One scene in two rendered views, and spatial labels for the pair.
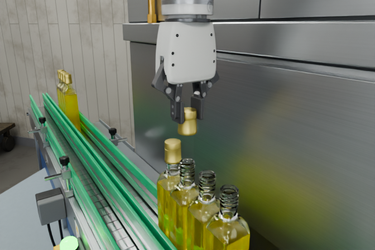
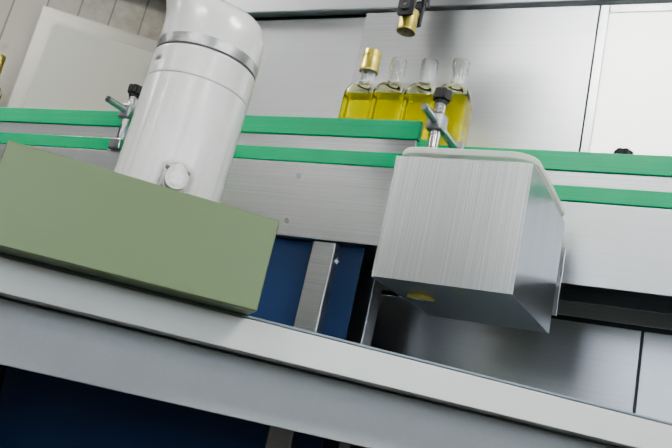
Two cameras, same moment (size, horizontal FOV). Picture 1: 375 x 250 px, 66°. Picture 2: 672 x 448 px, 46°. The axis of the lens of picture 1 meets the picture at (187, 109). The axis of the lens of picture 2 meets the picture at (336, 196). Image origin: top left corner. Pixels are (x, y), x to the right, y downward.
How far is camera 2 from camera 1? 129 cm
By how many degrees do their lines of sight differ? 43
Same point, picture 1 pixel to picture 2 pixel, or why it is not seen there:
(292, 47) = not seen: outside the picture
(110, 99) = not seen: outside the picture
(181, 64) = not seen: outside the picture
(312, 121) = (515, 42)
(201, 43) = not seen: outside the picture
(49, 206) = not seen: hidden behind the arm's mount
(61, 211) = not seen: hidden behind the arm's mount
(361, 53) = not seen: outside the picture
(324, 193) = (524, 94)
